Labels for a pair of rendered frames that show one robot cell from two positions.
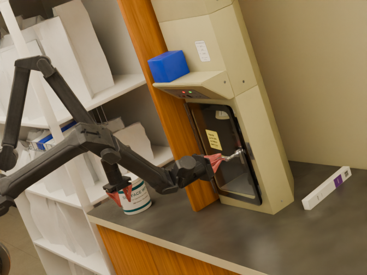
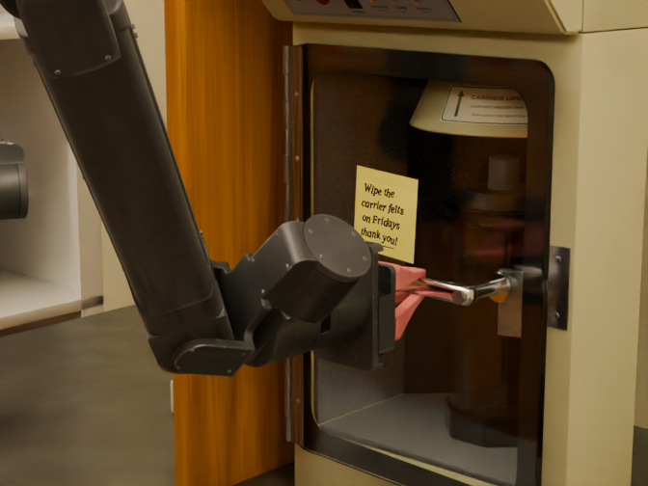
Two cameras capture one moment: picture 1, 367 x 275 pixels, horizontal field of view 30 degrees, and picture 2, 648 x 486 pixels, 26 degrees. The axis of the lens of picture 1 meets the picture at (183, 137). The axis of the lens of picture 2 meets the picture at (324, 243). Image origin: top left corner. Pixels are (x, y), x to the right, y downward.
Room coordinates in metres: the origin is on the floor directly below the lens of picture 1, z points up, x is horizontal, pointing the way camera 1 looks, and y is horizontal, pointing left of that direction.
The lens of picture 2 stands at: (1.30, 0.31, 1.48)
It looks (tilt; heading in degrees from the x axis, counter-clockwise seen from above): 12 degrees down; 343
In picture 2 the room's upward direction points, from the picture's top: straight up
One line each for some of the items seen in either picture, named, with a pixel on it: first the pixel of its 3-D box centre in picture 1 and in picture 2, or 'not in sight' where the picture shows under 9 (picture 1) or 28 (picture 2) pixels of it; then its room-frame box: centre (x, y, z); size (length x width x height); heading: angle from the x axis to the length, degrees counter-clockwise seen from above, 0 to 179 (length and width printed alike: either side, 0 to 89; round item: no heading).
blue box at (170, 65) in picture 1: (168, 66); not in sight; (2.51, -0.04, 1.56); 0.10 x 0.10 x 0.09; 30
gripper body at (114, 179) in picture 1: (114, 177); not in sight; (2.54, 0.30, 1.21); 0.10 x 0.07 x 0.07; 120
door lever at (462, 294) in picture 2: (226, 155); (447, 284); (2.36, -0.12, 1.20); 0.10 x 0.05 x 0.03; 26
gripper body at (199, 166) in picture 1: (196, 170); (326, 308); (2.32, -0.01, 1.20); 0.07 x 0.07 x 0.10; 31
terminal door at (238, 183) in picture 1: (222, 153); (408, 275); (2.44, -0.12, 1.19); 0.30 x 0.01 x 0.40; 26
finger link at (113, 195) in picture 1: (119, 195); not in sight; (2.54, 0.31, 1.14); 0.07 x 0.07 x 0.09; 30
